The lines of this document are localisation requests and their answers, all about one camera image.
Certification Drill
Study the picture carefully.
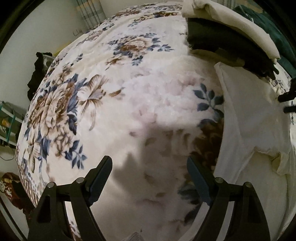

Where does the red patterned cloth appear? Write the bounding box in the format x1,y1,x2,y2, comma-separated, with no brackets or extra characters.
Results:
1,172,34,216

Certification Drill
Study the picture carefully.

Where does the beige folded garment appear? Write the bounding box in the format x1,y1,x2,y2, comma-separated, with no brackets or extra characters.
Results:
182,1,280,64

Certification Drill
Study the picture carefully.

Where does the green striped curtain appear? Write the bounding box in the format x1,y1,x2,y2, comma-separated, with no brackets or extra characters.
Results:
75,0,106,30

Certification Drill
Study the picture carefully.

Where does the black folded garment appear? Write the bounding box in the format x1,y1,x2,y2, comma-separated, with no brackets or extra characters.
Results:
187,18,279,80

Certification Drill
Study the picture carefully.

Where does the dark green plush blanket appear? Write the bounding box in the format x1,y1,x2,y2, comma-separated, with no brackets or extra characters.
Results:
233,5,295,78

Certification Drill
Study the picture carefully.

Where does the white small garment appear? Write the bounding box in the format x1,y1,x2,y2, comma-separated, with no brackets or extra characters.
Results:
180,61,295,241

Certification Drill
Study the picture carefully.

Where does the green metal shelf rack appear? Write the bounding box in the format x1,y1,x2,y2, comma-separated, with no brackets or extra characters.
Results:
0,100,25,148

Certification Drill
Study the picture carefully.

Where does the floral plush bed blanket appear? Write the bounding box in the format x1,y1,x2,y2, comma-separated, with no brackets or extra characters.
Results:
14,1,296,241

